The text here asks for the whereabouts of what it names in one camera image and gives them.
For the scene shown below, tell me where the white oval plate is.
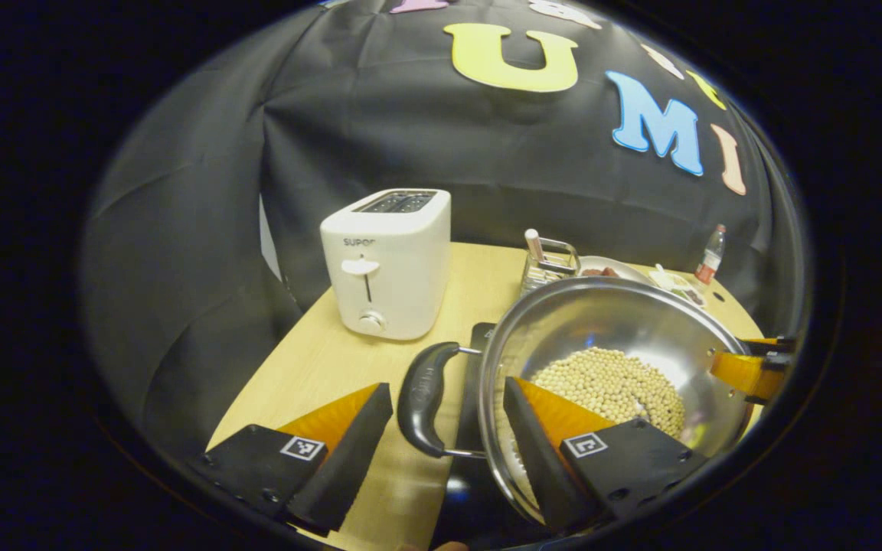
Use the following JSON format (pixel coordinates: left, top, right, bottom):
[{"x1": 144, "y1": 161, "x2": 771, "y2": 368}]
[{"x1": 577, "y1": 255, "x2": 653, "y2": 286}]

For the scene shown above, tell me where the wire mesh basket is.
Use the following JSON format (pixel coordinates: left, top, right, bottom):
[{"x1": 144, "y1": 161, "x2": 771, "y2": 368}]
[{"x1": 518, "y1": 236, "x2": 582, "y2": 296}]

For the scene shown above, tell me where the white toaster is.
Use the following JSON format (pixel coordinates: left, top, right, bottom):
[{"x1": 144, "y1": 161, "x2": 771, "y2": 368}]
[{"x1": 319, "y1": 187, "x2": 452, "y2": 342}]

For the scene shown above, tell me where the pile of soybeans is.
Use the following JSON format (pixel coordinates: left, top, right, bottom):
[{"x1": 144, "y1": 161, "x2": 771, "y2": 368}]
[{"x1": 530, "y1": 346, "x2": 688, "y2": 439}]

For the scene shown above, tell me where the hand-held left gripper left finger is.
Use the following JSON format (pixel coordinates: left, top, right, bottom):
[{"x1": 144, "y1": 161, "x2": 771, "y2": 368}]
[{"x1": 191, "y1": 383, "x2": 395, "y2": 535}]

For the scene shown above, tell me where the clear water bottle red label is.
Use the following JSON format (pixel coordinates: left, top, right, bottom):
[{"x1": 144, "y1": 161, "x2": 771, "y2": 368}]
[{"x1": 694, "y1": 223, "x2": 727, "y2": 286}]

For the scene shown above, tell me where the steel pot with black handles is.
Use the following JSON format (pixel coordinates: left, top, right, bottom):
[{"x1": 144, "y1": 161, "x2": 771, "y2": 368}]
[{"x1": 397, "y1": 275, "x2": 757, "y2": 530}]

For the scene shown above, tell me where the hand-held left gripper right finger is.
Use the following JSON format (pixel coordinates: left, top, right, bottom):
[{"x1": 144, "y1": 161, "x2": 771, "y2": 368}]
[{"x1": 502, "y1": 375, "x2": 711, "y2": 536}]

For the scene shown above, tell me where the white divided dish of beans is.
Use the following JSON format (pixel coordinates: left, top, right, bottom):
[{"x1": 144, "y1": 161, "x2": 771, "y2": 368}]
[{"x1": 648, "y1": 263, "x2": 709, "y2": 308}]

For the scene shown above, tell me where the black induction cooktop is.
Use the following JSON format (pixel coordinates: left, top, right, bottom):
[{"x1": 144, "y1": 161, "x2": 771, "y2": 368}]
[{"x1": 432, "y1": 321, "x2": 543, "y2": 549}]

